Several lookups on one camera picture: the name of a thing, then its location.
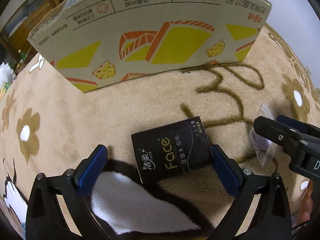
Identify clear plastic bag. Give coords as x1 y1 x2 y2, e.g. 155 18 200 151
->
249 103 278 167

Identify black tissue pack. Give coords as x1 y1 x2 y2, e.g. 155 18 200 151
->
131 116 213 184

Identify wooden sliding wardrobe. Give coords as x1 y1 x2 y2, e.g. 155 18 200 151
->
1 0 52 62

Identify printed cardboard box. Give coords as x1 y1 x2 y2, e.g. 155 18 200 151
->
28 0 272 92

